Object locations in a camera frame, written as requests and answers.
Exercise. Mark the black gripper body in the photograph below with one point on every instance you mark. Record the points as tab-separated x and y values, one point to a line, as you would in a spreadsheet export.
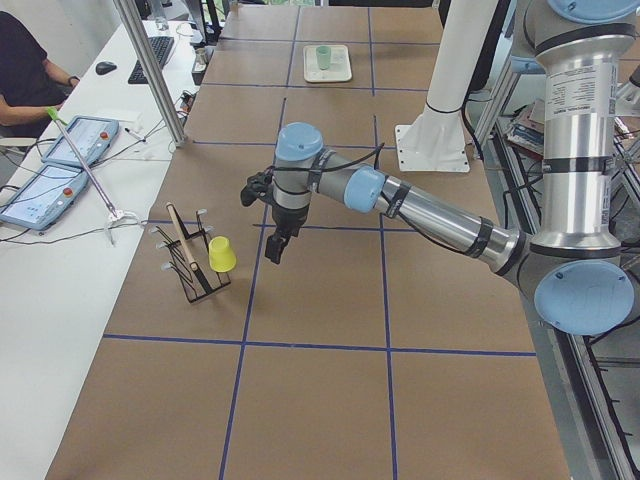
288	217

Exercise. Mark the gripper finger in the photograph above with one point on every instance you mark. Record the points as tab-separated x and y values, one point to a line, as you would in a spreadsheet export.
281	241
273	249

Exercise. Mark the pale green cup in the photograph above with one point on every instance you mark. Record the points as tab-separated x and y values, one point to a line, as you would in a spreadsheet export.
323	57

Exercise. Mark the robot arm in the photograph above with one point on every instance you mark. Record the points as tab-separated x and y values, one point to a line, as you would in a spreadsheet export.
570	268

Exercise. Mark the yellow cup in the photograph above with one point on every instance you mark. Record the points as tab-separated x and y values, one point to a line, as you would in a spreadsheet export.
222	258

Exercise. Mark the white bear print tray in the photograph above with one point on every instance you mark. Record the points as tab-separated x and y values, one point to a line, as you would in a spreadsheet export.
339	71

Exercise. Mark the wooden dowel rod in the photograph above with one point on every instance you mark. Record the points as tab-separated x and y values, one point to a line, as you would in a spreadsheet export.
180	230

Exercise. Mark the metal reacher grabber tool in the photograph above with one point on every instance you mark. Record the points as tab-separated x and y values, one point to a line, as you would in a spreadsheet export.
115	216

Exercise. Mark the metal can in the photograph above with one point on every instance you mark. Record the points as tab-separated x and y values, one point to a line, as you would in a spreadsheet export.
201	56

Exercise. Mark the upper teach pendant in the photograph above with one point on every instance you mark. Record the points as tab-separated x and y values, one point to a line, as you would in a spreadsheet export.
91	135

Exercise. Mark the teach pendant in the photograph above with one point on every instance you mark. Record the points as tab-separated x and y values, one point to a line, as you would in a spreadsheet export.
91	135
45	197

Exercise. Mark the lower teach pendant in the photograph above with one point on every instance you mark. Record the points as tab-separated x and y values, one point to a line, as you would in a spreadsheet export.
45	197

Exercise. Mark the black computer mouse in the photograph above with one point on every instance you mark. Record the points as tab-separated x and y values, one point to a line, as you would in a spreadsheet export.
104	67

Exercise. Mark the seated person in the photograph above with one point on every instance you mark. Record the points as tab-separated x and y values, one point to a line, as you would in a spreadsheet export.
30	81

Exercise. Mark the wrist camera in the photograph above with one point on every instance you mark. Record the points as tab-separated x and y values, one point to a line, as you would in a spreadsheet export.
258	187

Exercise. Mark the black wire cup rack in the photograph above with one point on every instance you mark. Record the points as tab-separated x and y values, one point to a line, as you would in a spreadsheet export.
182	255

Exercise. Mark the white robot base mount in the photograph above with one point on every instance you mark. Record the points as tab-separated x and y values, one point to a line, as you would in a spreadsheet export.
435	140

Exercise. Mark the aluminium frame post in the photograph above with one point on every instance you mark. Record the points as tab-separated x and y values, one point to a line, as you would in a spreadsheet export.
168	83

